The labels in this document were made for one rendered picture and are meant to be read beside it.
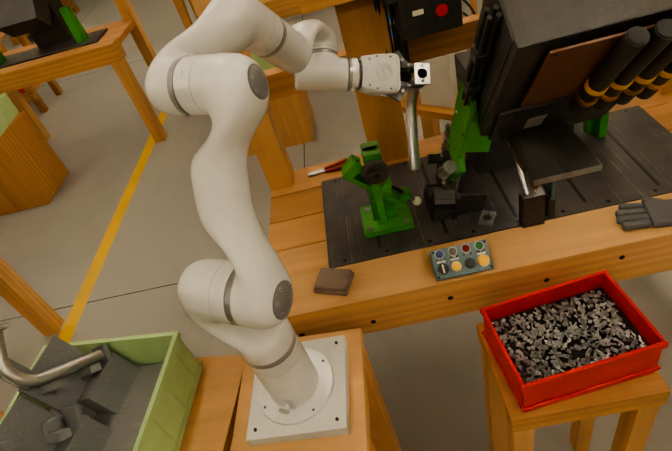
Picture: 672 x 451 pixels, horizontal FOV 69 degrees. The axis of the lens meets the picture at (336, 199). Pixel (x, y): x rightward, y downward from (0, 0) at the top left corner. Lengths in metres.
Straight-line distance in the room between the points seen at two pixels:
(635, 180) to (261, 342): 1.13
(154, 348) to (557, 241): 1.12
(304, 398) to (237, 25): 0.80
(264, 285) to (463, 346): 1.50
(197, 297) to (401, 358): 1.44
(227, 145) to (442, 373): 1.61
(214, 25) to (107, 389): 0.98
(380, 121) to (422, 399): 1.14
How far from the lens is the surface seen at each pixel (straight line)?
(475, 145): 1.35
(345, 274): 1.34
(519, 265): 1.35
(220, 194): 0.85
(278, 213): 1.69
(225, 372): 1.46
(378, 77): 1.25
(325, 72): 1.22
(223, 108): 0.80
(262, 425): 1.24
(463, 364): 2.22
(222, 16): 0.91
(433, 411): 2.13
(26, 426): 1.43
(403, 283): 1.33
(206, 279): 0.94
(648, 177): 1.63
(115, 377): 1.50
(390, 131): 1.70
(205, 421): 1.42
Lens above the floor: 1.92
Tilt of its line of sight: 39 degrees down
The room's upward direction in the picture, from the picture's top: 18 degrees counter-clockwise
